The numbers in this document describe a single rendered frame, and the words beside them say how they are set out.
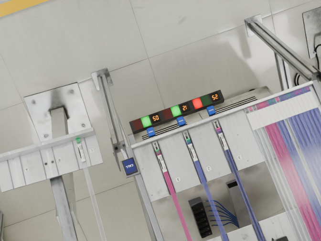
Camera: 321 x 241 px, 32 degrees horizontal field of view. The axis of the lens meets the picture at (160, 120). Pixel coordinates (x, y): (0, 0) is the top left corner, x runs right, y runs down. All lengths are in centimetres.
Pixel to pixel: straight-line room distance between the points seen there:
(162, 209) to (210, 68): 78
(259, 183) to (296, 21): 85
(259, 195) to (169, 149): 53
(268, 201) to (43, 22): 120
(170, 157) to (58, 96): 84
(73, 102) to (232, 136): 93
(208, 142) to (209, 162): 7
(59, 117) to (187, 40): 67
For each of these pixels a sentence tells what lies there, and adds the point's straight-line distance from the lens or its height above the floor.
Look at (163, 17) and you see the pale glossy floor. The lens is 254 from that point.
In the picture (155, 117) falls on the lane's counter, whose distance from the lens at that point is 197.
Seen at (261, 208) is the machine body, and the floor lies 62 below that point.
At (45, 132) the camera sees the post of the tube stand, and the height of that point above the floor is 1.
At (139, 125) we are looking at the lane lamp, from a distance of 197.
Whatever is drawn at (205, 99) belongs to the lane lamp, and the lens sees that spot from 198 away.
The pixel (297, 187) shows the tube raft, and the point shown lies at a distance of 193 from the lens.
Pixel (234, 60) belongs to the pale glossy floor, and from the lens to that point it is 270.
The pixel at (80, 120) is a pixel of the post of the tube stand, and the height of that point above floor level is 1.
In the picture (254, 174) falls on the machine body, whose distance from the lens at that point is 225.
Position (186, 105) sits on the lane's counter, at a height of 65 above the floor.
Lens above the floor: 239
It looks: 61 degrees down
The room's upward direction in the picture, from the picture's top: 157 degrees clockwise
